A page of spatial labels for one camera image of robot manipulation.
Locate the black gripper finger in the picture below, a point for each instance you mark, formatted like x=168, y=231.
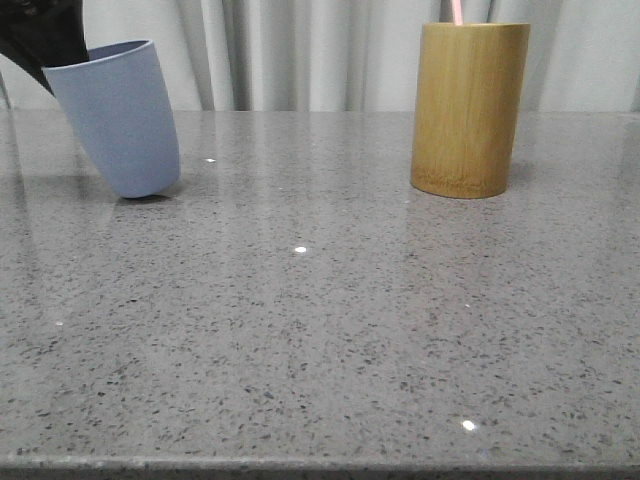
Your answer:
x=38, y=34

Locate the blue plastic cup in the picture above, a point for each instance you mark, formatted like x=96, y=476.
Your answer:
x=118, y=105

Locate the pink chopstick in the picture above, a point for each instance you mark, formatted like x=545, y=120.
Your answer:
x=457, y=12

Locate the grey pleated curtain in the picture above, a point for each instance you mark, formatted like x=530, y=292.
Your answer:
x=363, y=55

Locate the bamboo cylindrical holder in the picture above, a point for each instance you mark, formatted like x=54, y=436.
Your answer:
x=467, y=102

